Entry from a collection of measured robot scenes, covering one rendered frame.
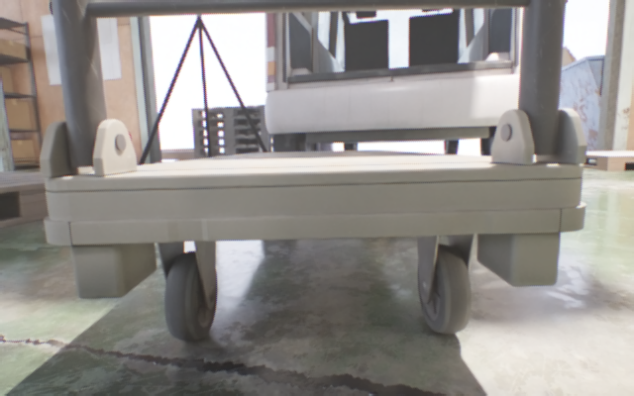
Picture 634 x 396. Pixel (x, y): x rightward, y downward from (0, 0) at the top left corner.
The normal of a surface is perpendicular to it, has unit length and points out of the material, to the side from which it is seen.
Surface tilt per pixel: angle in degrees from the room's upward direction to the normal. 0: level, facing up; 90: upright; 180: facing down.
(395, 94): 86
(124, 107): 90
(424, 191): 90
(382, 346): 0
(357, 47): 93
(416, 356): 0
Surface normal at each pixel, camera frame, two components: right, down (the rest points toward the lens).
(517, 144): -1.00, 0.03
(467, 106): -0.19, 0.18
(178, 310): 0.00, 0.05
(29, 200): 0.97, 0.01
